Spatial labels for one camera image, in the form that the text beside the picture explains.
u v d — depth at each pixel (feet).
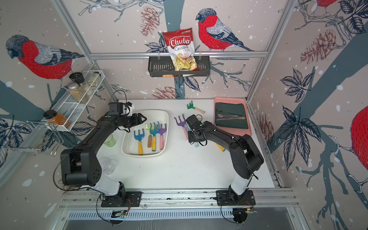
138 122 2.60
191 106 3.82
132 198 2.40
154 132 3.21
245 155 1.53
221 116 3.53
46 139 2.21
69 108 2.44
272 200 2.50
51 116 1.94
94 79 2.79
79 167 1.44
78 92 2.35
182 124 3.41
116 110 2.29
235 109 3.77
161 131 3.23
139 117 2.66
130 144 3.06
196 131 1.99
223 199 2.39
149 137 3.20
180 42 2.67
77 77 2.43
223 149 2.96
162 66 3.12
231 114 3.66
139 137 3.16
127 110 2.61
